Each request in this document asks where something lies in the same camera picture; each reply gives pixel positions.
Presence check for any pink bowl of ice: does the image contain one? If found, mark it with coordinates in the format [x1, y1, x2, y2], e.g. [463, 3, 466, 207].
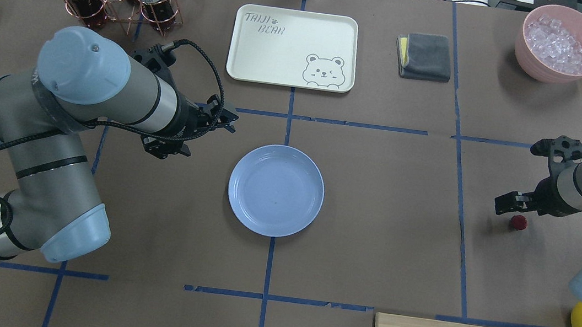
[515, 4, 582, 84]

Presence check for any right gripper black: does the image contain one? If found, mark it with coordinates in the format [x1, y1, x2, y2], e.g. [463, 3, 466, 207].
[494, 177, 564, 217]

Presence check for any red strawberry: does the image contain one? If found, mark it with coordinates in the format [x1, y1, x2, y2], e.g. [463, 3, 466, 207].
[508, 215, 529, 231]

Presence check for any grey folded cloth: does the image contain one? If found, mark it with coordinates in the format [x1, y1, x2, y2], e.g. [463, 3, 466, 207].
[396, 32, 451, 83]

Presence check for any cream bear tray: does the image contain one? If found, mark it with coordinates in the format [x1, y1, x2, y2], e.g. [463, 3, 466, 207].
[226, 4, 359, 93]

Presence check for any blue plate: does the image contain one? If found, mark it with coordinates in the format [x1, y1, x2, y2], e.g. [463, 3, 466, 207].
[227, 144, 325, 238]

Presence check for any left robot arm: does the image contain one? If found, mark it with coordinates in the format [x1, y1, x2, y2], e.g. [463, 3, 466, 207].
[0, 26, 238, 263]

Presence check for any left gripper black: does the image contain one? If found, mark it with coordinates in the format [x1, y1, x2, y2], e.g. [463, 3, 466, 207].
[172, 93, 239, 142]

